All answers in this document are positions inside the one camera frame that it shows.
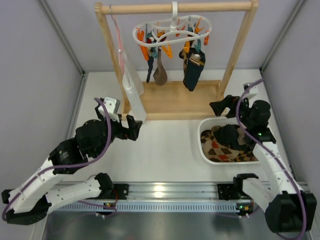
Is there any dark navy sock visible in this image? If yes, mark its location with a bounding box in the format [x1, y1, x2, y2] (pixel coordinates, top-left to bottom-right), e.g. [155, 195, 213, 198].
[146, 47, 158, 83]

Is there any white plastic clip hanger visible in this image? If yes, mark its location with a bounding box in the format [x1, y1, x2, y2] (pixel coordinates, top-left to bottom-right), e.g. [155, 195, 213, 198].
[132, 2, 213, 49]

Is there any brown striped sock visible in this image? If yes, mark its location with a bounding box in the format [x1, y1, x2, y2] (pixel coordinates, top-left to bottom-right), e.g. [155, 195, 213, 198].
[235, 127, 252, 152]

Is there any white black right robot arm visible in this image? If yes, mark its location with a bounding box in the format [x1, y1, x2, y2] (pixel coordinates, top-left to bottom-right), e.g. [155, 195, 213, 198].
[209, 95, 317, 234]

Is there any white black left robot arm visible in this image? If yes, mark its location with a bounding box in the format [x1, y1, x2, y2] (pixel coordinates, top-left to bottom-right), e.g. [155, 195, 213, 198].
[1, 104, 143, 225]

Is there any white perforated plastic basket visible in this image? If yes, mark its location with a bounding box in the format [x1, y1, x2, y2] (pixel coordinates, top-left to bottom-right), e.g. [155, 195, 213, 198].
[197, 117, 260, 166]

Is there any wooden clothes rack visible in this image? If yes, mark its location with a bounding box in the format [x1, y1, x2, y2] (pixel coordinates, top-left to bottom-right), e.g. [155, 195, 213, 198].
[94, 0, 259, 121]

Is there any white hanging cloth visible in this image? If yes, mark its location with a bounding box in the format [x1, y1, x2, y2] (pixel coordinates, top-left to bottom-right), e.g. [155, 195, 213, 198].
[122, 50, 147, 122]

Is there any argyle patterned sock in basket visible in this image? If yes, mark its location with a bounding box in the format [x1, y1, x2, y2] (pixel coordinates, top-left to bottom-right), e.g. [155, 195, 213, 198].
[200, 124, 258, 164]

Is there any navy sock with bear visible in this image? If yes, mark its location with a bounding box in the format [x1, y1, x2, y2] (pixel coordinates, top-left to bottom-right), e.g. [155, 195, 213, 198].
[182, 47, 206, 92]

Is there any argyle hanging sock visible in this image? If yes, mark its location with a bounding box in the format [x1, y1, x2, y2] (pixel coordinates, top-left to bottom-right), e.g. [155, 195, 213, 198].
[179, 49, 191, 78]

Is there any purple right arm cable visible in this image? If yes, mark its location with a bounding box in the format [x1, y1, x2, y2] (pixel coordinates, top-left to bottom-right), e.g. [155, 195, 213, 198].
[236, 78, 307, 240]

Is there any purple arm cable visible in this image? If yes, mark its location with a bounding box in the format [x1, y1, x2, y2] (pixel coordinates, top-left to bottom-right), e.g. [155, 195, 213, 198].
[236, 78, 307, 240]
[1, 97, 118, 223]

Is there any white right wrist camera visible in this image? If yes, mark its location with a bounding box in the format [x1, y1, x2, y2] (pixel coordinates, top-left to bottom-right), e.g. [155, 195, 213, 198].
[243, 82, 259, 100]

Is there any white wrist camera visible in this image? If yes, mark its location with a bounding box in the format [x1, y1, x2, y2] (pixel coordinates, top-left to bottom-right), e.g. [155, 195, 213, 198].
[100, 96, 121, 123]
[243, 82, 259, 100]

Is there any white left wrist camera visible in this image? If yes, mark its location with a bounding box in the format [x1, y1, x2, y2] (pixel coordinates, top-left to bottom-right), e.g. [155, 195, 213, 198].
[100, 96, 121, 123]

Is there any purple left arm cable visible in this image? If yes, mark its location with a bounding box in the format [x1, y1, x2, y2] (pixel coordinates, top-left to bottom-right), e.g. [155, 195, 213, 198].
[1, 97, 118, 223]

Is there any perforated cable tray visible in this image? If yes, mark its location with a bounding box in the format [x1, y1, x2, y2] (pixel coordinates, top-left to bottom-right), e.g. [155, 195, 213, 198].
[58, 201, 240, 213]

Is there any aluminium rail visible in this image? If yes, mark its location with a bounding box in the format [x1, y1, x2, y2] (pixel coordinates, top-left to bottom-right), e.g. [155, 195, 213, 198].
[54, 181, 313, 201]

